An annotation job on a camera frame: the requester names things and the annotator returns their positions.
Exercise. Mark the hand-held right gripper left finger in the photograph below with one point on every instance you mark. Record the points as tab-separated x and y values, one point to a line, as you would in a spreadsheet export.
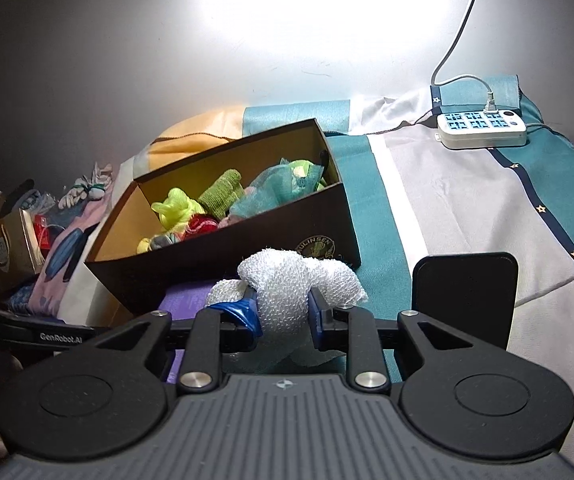
247	320

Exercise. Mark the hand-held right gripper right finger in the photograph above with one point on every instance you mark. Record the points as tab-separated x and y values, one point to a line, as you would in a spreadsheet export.
315	320

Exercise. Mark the white mesh sponge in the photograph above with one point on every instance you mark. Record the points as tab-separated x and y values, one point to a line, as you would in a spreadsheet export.
287	285

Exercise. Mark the dark cardboard box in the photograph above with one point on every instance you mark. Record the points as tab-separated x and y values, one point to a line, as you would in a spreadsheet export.
192	270

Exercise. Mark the red soft item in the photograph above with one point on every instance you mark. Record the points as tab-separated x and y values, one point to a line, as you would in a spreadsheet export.
201	225

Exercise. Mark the light blue soft toy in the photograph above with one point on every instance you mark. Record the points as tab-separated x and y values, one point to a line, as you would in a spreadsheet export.
164	241

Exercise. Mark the green towel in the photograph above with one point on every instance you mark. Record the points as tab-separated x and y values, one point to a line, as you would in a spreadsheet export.
222	192

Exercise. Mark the lime green cloth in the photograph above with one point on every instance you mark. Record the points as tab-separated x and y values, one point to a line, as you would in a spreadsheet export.
177	210

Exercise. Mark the teal bath pouf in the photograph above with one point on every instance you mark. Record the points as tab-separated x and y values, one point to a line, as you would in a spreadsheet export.
267	190

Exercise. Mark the green plush character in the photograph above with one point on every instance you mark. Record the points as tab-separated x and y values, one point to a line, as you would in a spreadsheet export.
304	170

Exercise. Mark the purple wipes pack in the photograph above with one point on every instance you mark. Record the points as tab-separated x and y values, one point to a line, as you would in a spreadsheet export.
187	300

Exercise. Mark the golden gift bag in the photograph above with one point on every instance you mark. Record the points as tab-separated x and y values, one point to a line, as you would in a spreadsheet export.
14	252

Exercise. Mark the red packet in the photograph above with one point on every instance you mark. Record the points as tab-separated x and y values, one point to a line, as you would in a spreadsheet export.
44	235

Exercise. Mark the blue striped cloth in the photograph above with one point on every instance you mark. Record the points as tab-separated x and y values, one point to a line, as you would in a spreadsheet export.
37	201

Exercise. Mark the black oval object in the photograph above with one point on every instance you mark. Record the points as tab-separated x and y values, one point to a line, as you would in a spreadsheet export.
19	194

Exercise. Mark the black phone stand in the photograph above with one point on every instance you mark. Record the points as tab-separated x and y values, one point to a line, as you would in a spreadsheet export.
467	295

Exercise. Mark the white power strip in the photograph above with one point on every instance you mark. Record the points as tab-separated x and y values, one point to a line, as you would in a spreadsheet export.
482	132

